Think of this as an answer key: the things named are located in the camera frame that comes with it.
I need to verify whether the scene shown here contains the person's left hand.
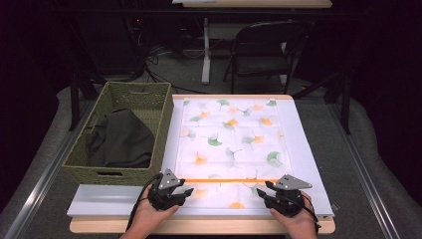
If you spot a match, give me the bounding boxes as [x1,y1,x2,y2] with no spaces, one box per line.
[130,184,181,234]

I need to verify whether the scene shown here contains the black folding chair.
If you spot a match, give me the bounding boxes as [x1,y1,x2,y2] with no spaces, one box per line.
[222,20,311,96]

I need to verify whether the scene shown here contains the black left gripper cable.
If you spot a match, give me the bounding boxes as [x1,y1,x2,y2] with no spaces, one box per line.
[125,172,164,232]

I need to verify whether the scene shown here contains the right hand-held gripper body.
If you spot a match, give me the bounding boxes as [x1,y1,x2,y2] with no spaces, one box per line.
[265,174,314,219]

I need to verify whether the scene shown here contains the desk with white leg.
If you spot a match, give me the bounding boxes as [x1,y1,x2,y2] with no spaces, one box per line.
[171,0,333,86]

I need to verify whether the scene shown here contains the bundle of floor cables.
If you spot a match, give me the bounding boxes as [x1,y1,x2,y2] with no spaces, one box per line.
[124,15,208,96]

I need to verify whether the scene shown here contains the white work board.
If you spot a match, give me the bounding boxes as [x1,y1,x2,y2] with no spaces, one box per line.
[66,98,334,219]

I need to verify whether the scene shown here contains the green woven basket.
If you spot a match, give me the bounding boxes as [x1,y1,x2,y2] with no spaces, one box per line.
[62,81,175,187]

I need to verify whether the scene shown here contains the light wooden table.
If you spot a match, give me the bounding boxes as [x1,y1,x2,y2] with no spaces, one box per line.
[69,94,336,235]

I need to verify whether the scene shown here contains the dark green cloth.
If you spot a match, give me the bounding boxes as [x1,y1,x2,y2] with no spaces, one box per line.
[85,108,156,169]

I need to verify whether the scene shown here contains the metal floor rail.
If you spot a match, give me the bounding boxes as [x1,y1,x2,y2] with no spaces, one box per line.
[325,102,403,239]
[2,99,98,239]

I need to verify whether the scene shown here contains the white leaf print zipper bag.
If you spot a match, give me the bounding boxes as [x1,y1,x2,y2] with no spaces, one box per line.
[174,98,294,210]

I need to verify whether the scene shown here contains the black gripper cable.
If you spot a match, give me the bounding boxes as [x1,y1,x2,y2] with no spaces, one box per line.
[300,194,322,234]
[125,172,164,232]

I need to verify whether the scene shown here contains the person's right hand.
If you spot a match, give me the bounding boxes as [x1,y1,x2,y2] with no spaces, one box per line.
[269,191,320,239]

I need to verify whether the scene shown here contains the black metal stand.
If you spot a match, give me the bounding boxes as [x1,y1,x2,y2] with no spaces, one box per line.
[67,70,107,131]
[292,70,353,135]

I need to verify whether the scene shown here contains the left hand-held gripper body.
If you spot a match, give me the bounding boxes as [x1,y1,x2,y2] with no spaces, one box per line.
[147,168,187,212]

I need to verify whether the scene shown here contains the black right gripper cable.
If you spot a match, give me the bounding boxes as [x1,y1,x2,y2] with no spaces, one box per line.
[300,194,322,234]

